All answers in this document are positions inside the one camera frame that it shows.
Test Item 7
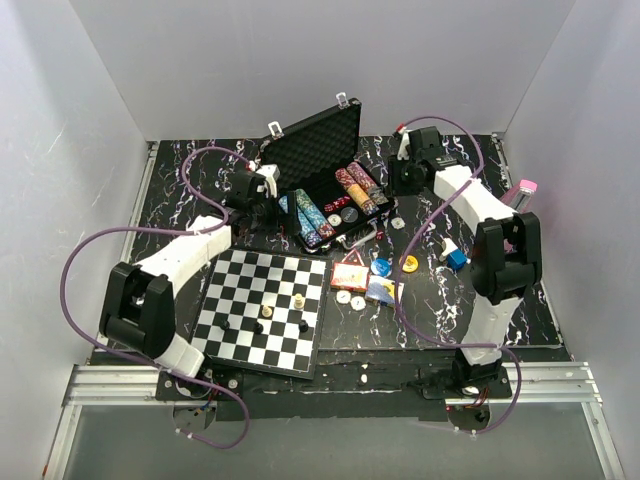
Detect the green blue chip column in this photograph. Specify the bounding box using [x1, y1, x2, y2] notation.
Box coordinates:
[295, 189, 336, 239]

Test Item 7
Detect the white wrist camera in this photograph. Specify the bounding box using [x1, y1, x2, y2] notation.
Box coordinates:
[397, 131, 410, 161]
[255, 164, 280, 199]

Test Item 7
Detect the light blue chip column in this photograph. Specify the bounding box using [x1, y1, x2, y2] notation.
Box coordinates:
[278, 195, 322, 248]

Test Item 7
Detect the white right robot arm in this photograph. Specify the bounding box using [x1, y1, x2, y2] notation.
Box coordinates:
[388, 126, 542, 398]

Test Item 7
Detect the white and blue block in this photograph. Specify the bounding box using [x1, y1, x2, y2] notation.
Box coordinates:
[439, 238, 470, 272]

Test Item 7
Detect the purple red chip column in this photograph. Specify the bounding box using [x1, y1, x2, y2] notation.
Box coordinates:
[346, 161, 388, 205]

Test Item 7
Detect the red yellow chip column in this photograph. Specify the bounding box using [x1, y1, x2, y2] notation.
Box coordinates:
[335, 168, 378, 215]

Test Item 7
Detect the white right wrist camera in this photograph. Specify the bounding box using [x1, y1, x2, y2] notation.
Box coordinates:
[397, 131, 410, 161]

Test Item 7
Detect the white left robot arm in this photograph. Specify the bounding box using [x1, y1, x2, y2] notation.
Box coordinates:
[99, 164, 289, 400]

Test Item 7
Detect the grey dealer button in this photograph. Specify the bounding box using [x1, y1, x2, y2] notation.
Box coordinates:
[340, 207, 359, 224]

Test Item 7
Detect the blue small blind button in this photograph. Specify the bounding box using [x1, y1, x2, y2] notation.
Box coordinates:
[370, 258, 392, 278]

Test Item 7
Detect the white single chip in case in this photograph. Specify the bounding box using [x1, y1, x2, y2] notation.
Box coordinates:
[328, 214, 342, 226]

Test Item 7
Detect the aluminium rail frame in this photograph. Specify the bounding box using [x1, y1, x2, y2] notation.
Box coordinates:
[42, 134, 626, 480]

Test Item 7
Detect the grey white chip stack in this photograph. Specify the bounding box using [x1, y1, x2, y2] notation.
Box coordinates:
[391, 217, 405, 229]

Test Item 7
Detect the pink metronome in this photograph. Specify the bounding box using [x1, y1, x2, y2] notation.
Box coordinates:
[501, 179, 538, 213]

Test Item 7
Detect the yellow big blind button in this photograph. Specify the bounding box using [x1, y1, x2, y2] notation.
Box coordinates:
[402, 255, 419, 273]

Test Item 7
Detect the triangular all-in marker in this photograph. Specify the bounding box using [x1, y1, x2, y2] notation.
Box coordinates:
[341, 248, 365, 266]

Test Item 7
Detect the blue playing card deck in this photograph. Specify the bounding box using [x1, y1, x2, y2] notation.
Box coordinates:
[365, 275, 404, 308]

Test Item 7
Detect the black poker set case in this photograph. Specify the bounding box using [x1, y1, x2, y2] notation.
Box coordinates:
[260, 92, 397, 253]

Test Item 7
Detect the red playing card deck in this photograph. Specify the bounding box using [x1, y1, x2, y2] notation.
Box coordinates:
[330, 262, 369, 292]

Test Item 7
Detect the black white chess board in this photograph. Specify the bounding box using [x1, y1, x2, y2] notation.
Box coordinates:
[191, 249, 330, 379]

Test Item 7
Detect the white loose poker chip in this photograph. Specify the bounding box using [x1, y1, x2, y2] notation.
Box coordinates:
[336, 290, 351, 304]
[350, 296, 366, 311]

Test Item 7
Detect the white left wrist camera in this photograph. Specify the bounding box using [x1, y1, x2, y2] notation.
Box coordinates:
[255, 164, 280, 199]

